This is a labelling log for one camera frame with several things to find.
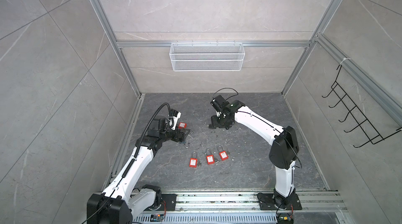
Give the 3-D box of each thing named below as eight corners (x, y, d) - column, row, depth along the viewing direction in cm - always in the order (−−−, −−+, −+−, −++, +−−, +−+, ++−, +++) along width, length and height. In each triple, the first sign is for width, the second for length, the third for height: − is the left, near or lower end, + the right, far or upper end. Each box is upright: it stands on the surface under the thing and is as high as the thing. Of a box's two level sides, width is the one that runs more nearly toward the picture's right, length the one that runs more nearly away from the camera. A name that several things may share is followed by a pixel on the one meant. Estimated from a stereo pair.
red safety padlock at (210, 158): (206, 164, 87) (206, 163, 85) (205, 150, 93) (205, 148, 91) (214, 164, 87) (214, 163, 86) (213, 150, 93) (214, 148, 91)
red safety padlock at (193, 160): (189, 167, 86) (189, 166, 85) (190, 152, 92) (189, 151, 90) (197, 167, 86) (197, 166, 85) (198, 152, 92) (198, 151, 90)
